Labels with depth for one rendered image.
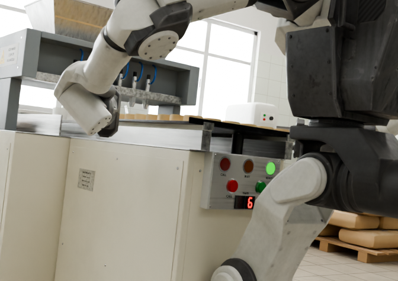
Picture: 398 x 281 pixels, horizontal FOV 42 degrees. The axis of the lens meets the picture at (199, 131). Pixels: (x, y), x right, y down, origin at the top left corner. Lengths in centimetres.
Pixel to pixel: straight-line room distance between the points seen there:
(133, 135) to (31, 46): 51
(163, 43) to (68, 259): 104
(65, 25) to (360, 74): 119
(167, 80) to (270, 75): 439
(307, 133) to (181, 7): 40
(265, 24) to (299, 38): 538
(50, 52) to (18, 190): 49
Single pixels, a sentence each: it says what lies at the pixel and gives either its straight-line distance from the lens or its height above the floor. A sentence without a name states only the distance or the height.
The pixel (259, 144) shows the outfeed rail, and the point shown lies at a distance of 151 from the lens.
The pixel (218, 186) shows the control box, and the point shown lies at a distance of 129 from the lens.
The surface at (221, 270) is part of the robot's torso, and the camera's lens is 129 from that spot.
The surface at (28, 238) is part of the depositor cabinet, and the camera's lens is 186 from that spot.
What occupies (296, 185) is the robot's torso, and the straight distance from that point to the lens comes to 112.
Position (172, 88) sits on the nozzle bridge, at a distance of 217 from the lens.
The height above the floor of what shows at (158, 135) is 87.
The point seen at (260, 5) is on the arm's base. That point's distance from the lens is 109.
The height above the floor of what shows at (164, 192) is 72.
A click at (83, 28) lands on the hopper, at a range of 197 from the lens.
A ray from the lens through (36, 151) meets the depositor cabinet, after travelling 182.
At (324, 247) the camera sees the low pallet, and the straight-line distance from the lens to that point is 535.
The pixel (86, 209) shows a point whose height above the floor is 62.
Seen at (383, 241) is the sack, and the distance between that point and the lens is 518.
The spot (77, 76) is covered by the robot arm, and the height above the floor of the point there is 96.
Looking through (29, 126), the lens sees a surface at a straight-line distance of 211.
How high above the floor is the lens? 84
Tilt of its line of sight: 2 degrees up
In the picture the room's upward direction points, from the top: 6 degrees clockwise
